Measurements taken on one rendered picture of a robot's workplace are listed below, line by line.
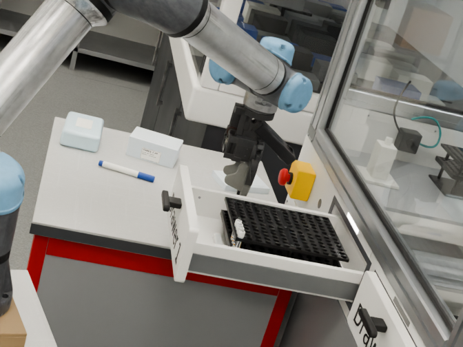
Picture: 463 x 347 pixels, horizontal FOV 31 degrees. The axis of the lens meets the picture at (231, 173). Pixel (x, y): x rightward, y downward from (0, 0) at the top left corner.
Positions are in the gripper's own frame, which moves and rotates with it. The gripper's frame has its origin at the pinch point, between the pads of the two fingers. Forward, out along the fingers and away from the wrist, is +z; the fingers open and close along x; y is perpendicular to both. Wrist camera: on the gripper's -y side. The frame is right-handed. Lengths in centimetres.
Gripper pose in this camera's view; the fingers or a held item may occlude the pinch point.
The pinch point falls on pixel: (242, 193)
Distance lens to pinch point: 188.2
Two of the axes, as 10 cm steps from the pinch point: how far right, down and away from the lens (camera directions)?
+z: -2.7, 9.0, 3.6
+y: -9.6, -2.3, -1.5
